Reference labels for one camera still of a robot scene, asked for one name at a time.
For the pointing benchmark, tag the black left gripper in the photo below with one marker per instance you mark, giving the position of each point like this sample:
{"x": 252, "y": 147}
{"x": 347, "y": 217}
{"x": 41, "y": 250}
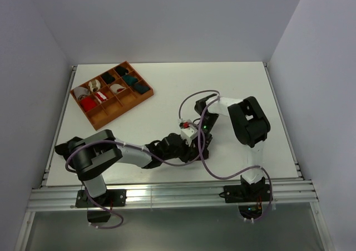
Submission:
{"x": 189, "y": 152}

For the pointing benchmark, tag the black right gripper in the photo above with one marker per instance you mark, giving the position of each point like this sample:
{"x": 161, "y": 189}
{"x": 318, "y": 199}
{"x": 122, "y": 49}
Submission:
{"x": 207, "y": 140}

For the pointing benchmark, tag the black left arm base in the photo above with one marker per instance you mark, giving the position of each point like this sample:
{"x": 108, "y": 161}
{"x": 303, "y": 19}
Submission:
{"x": 110, "y": 199}

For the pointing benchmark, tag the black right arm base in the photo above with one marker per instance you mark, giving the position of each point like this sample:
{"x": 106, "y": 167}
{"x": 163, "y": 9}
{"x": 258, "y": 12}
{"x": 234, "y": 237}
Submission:
{"x": 250, "y": 198}

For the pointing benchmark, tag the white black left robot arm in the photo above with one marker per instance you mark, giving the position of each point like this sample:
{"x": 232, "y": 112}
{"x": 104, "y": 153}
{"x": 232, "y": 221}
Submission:
{"x": 90, "y": 157}

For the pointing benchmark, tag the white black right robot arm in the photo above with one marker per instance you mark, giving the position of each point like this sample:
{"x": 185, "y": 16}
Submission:
{"x": 251, "y": 128}

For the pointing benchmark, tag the dark teal rolled sock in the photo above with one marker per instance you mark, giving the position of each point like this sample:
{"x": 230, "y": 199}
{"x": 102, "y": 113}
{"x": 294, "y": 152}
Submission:
{"x": 141, "y": 89}

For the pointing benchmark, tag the teal green rolled sock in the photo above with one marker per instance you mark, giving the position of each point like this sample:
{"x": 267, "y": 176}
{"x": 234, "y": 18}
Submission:
{"x": 130, "y": 80}

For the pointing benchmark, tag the white red rolled sock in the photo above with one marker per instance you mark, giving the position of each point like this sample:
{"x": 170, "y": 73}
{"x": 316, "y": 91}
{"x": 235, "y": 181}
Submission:
{"x": 116, "y": 88}

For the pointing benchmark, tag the orange wooden divider tray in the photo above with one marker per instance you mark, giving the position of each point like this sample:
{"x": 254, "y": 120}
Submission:
{"x": 117, "y": 104}

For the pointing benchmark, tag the red white striped sock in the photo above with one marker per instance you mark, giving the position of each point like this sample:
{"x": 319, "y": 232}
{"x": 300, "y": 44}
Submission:
{"x": 101, "y": 97}

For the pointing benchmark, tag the beige brown rolled sock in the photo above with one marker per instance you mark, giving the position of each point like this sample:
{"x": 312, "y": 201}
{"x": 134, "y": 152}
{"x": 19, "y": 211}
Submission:
{"x": 94, "y": 85}

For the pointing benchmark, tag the grey white rolled sock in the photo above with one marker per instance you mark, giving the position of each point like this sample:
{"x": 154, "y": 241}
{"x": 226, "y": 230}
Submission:
{"x": 81, "y": 92}

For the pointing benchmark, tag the black patterned sock pile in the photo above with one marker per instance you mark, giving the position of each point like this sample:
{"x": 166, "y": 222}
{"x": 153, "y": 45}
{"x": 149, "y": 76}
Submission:
{"x": 64, "y": 148}

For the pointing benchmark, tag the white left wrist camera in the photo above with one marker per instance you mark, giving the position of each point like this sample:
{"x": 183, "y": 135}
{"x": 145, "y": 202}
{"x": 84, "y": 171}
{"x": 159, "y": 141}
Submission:
{"x": 188, "y": 131}

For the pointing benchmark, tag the aluminium frame rail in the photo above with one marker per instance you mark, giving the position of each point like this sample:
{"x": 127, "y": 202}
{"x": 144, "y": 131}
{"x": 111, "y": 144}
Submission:
{"x": 173, "y": 195}

